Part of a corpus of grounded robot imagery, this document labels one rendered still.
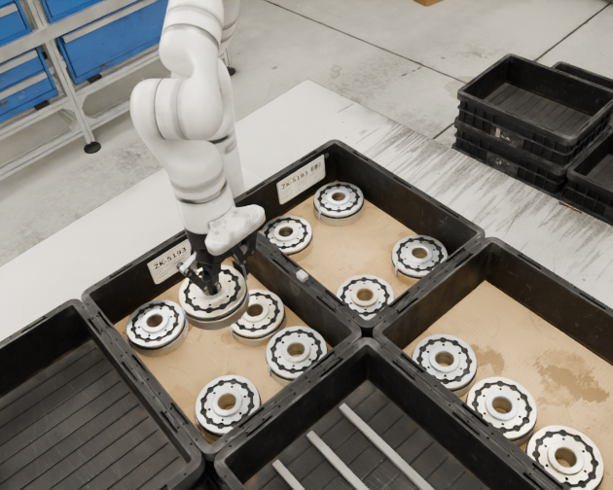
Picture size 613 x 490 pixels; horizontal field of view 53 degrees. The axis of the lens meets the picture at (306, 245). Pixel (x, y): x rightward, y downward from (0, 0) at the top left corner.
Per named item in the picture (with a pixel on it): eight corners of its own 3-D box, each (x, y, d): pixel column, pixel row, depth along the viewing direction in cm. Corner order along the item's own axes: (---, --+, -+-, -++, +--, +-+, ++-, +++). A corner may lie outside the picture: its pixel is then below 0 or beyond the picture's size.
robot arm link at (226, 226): (217, 260, 79) (206, 225, 74) (165, 220, 85) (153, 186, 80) (270, 220, 82) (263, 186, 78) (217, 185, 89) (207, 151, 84)
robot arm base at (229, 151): (198, 192, 143) (183, 130, 131) (231, 174, 147) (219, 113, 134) (219, 212, 138) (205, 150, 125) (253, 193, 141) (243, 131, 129)
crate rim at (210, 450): (81, 302, 108) (76, 294, 106) (221, 216, 120) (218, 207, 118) (211, 467, 86) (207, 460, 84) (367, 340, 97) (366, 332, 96)
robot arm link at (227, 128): (209, 45, 123) (222, 118, 135) (166, 60, 120) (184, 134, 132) (234, 62, 118) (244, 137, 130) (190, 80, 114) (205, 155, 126)
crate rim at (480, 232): (221, 216, 120) (219, 207, 118) (335, 145, 132) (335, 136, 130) (367, 340, 97) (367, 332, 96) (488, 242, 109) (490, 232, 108)
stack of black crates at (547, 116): (444, 196, 228) (454, 91, 195) (491, 157, 241) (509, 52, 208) (541, 249, 207) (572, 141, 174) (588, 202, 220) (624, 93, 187)
